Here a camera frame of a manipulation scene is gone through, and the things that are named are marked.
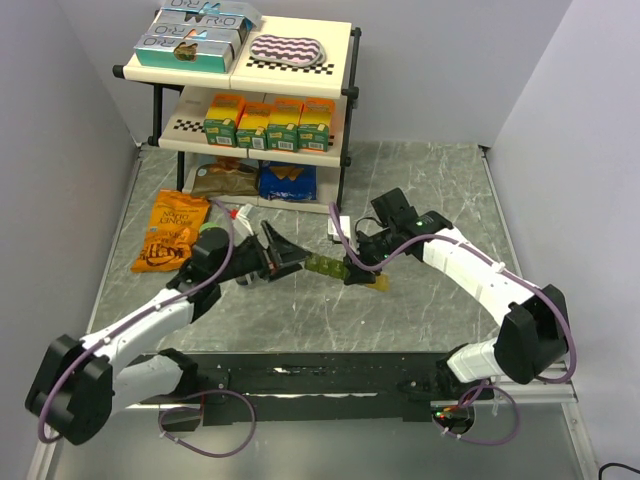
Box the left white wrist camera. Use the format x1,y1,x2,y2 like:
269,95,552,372
231,204,254,245

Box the blue chip bag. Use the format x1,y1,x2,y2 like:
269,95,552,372
259,161,317,201

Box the black power cable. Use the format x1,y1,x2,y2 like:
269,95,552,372
597,462,640,480

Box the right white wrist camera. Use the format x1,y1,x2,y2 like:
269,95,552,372
327,215,357,250

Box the teal snack box front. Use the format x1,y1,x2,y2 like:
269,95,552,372
134,35,234,74

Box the purple cable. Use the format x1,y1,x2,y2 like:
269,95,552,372
37,198,259,459
328,202,579,446

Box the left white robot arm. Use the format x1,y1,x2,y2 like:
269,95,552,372
25,222,311,445

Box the orange honey dijon chip bag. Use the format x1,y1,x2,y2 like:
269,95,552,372
131,189,210,273

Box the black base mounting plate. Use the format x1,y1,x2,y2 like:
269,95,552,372
150,352,471,426

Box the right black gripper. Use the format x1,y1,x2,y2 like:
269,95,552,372
343,227,399,286

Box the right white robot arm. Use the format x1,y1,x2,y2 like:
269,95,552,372
328,188,577,399

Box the green cylindrical container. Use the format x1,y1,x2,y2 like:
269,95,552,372
199,222,219,235

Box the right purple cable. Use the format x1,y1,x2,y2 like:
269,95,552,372
328,202,579,446

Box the beige three-tier shelf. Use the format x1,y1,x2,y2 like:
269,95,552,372
114,16,361,213

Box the brown chip bag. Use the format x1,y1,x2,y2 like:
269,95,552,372
184,156,260,197

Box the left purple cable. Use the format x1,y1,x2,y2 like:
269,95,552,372
37,198,259,459

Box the green orange carton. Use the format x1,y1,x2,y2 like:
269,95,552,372
266,97,303,152
203,93,246,147
298,97,335,152
236,102,272,150

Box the dark white-capped pill bottle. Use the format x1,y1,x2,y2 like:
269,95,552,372
235,277,256,287

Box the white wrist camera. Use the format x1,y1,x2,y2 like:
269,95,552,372
231,204,254,245
327,215,357,250

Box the teal snack box middle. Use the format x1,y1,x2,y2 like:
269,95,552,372
146,22,248,45

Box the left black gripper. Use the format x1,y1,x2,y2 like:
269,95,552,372
214,220,313,283

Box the wavy patterned pouch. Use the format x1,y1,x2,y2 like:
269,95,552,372
249,34,326,68

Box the green weekly pill organizer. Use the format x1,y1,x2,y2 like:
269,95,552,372
304,254,390,293

